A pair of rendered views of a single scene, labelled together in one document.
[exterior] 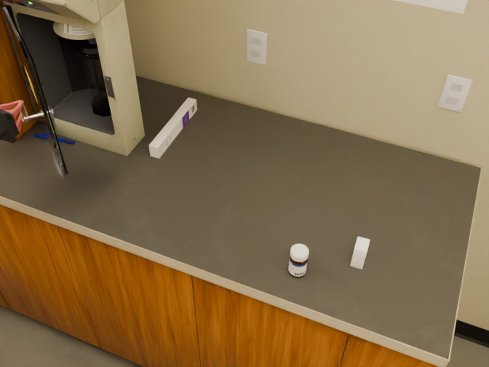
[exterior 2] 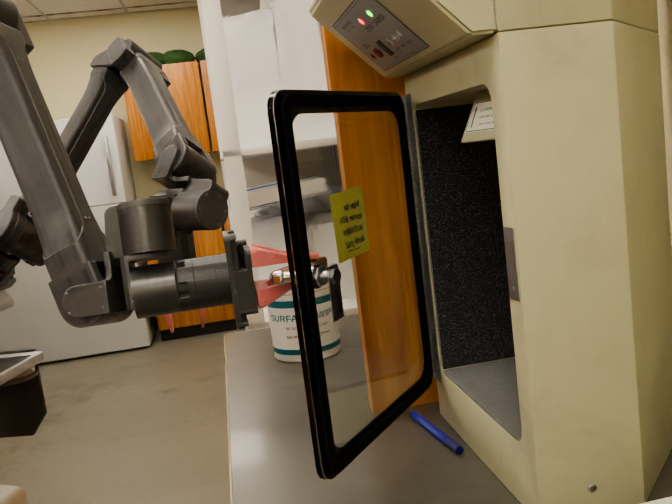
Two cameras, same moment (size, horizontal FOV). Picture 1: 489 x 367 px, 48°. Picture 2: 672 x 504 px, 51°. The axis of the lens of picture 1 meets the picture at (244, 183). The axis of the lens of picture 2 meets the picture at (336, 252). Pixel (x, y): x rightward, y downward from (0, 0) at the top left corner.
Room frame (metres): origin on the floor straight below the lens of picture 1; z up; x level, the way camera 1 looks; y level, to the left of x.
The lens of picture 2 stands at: (0.80, -0.09, 1.32)
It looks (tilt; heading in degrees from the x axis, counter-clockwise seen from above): 8 degrees down; 59
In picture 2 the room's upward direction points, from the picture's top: 7 degrees counter-clockwise
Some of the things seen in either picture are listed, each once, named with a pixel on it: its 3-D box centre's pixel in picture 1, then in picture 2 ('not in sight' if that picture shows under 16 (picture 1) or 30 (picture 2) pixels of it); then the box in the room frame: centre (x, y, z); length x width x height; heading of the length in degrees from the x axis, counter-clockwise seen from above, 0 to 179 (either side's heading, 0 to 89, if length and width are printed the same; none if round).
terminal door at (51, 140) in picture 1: (35, 95); (365, 265); (1.24, 0.59, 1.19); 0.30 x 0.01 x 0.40; 29
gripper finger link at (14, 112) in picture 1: (12, 114); (276, 273); (1.14, 0.62, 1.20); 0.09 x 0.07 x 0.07; 158
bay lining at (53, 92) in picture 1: (92, 55); (560, 237); (1.44, 0.47, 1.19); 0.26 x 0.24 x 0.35; 68
